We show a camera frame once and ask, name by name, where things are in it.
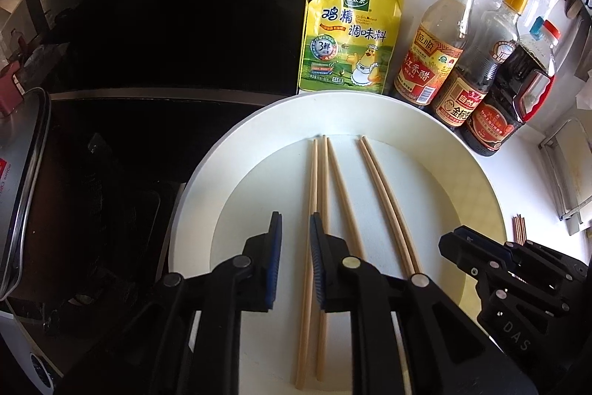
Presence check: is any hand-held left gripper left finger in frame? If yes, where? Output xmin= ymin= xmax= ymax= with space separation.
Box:
xmin=106 ymin=212 xmax=283 ymax=395

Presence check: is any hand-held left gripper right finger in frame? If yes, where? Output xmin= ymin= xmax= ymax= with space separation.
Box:
xmin=310 ymin=212 xmax=539 ymax=395

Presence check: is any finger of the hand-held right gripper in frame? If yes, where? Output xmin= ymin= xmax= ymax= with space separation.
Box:
xmin=439 ymin=233 xmax=505 ymax=280
xmin=453 ymin=226 xmax=514 ymax=261

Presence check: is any bunch of wooden chopsticks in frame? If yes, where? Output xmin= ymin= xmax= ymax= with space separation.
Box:
xmin=512 ymin=214 xmax=527 ymax=247

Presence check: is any white round tray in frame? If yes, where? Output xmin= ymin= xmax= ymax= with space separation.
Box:
xmin=167 ymin=92 xmax=508 ymax=395

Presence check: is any metal board rack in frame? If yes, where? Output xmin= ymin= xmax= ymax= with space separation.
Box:
xmin=539 ymin=117 xmax=592 ymax=236

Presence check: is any soy sauce bottle yellow cap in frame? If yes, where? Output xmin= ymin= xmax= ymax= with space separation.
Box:
xmin=432 ymin=0 xmax=529 ymax=131

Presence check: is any vinegar bottle with yellow cap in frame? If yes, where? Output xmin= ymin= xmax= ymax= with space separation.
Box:
xmin=392 ymin=0 xmax=486 ymax=108

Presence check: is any black gas stove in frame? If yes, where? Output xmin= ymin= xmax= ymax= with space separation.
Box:
xmin=0 ymin=92 xmax=186 ymax=331

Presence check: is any yellow seasoning pouch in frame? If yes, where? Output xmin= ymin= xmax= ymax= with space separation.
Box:
xmin=298 ymin=0 xmax=405 ymax=96

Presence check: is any white appliance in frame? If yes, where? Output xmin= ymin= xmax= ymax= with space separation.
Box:
xmin=0 ymin=309 xmax=65 ymax=382

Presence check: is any dark pot with metal lid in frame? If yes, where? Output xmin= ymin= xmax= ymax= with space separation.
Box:
xmin=0 ymin=62 xmax=160 ymax=322

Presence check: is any black range hood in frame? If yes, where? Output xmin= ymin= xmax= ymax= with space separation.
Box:
xmin=0 ymin=0 xmax=320 ymax=106

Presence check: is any large soy sauce bottle red handle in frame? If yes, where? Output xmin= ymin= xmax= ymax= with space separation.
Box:
xmin=460 ymin=16 xmax=562 ymax=157

